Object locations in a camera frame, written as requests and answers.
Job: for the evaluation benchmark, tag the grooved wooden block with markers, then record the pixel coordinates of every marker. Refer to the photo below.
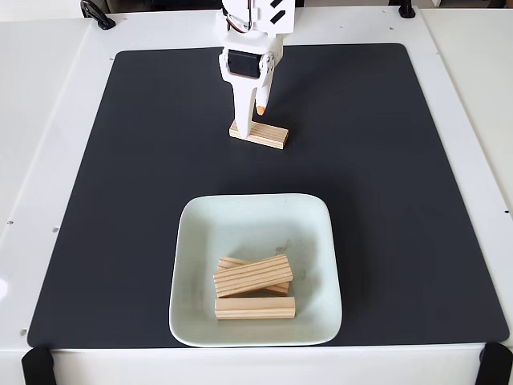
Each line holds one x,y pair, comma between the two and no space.
230,262
268,135
252,276
256,309

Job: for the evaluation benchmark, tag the pale green square plate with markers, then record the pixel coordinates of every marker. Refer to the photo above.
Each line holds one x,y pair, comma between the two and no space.
312,329

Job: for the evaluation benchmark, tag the black table clamp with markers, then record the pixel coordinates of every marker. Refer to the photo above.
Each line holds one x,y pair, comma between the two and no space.
406,10
98,16

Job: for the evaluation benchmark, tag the black rubber mat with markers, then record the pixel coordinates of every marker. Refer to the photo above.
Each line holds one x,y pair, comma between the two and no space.
120,200

